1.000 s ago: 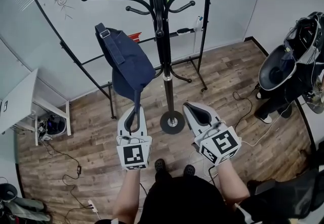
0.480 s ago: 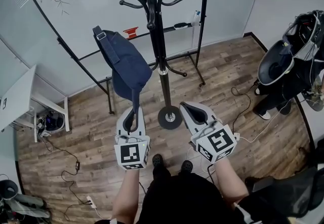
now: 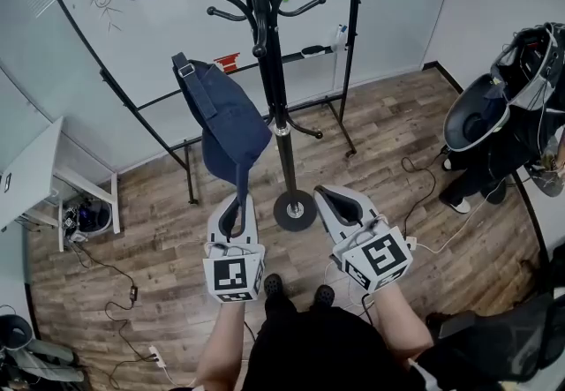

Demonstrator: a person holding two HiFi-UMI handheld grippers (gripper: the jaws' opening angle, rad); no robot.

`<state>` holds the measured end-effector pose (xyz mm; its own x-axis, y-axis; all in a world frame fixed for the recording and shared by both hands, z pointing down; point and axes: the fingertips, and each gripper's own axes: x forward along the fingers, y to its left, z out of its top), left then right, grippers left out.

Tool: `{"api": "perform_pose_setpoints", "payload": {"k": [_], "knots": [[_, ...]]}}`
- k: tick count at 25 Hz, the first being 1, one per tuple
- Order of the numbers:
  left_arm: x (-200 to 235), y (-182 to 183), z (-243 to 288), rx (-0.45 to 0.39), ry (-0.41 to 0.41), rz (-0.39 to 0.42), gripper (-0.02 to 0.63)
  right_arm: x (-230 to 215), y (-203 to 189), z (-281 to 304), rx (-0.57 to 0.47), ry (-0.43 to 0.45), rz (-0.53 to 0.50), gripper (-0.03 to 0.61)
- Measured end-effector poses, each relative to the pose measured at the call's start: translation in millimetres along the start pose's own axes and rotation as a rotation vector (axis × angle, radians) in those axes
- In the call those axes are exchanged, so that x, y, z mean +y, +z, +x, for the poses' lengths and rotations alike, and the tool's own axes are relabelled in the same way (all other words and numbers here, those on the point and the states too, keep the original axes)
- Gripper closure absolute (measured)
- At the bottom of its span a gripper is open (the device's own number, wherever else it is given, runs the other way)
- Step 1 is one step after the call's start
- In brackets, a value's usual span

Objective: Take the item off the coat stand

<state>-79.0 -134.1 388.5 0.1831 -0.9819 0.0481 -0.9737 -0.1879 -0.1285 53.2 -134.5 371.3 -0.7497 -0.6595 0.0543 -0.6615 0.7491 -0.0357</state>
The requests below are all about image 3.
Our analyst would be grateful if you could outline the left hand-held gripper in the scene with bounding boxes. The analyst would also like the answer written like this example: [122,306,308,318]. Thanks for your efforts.
[202,192,267,305]

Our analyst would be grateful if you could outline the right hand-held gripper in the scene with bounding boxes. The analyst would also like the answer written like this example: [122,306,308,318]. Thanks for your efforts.
[313,184,415,295]

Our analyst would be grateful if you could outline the black metal coat rack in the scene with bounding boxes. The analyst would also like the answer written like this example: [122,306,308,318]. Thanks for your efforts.
[127,0,380,233]

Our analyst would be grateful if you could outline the navy blue baseball cap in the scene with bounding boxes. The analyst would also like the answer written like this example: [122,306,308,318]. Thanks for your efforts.
[170,51,274,210]

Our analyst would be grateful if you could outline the person's right forearm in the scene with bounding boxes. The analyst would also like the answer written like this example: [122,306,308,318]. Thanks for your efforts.
[372,282,436,360]

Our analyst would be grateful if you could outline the person's left forearm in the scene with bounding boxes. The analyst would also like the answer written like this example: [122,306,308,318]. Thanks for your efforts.
[195,299,249,391]

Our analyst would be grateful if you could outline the person's left black shoe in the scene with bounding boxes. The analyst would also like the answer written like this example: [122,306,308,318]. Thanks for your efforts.
[262,272,285,297]

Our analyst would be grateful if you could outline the person's black shoe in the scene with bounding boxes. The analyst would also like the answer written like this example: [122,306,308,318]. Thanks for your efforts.
[262,272,285,297]
[313,283,335,307]

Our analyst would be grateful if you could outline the person's right black shoe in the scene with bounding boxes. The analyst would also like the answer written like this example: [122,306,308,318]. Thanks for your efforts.
[313,283,335,307]

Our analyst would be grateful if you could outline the person's black clothing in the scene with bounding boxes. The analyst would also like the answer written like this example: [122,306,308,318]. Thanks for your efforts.
[240,290,448,391]

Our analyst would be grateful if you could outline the grey waste bin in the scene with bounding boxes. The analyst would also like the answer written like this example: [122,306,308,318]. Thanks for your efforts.
[63,200,113,235]

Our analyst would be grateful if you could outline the red and white magnet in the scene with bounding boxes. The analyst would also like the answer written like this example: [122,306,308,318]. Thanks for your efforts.
[213,52,241,73]

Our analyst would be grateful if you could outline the whiteboard marker pens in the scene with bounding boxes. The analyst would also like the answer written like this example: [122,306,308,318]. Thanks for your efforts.
[332,23,349,52]

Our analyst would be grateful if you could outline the whiteboard on black stand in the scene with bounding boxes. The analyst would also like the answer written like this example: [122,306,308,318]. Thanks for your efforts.
[45,0,361,206]

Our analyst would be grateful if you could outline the black mesh office chair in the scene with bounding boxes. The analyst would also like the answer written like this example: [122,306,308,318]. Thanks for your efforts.
[425,286,565,385]

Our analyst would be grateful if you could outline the white table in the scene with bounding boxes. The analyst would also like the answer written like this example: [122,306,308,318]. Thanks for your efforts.
[0,116,122,253]

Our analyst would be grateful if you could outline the grey chair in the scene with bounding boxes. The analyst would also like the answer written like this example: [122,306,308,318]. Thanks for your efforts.
[0,313,86,385]

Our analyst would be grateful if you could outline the black floor cable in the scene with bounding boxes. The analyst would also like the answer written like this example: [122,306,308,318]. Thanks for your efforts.
[400,154,448,232]
[72,242,154,386]

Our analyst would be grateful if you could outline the white floor cable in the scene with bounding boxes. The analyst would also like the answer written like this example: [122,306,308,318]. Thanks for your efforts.
[413,189,496,255]

